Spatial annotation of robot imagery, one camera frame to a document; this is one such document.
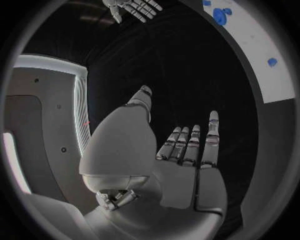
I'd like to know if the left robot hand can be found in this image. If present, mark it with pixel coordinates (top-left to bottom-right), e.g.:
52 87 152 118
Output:
78 84 229 240

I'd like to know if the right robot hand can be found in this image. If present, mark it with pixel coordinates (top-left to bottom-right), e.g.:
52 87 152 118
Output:
101 0 164 24

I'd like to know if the blue gear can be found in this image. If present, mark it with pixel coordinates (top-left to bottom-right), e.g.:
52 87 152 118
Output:
212 7 234 26

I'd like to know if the white task board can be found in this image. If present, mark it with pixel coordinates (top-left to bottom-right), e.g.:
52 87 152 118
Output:
202 0 297 104

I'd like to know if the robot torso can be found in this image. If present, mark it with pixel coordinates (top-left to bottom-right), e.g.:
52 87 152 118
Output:
1 54 92 213

